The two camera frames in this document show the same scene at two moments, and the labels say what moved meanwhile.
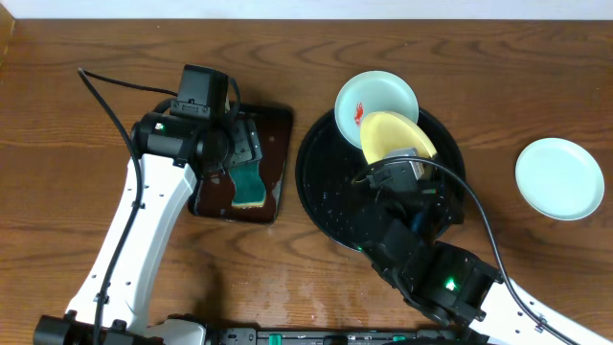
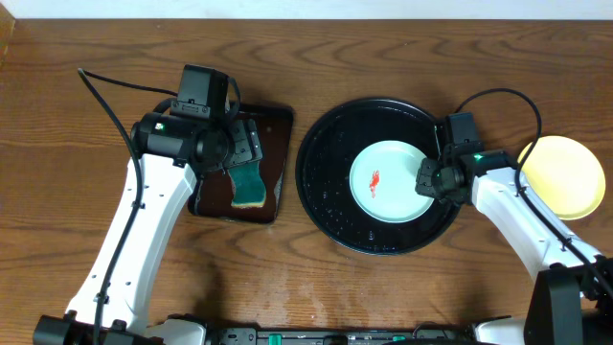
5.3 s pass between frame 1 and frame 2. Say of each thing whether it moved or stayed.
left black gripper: stayed
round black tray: stayed
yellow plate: moved
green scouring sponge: stayed
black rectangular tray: stayed
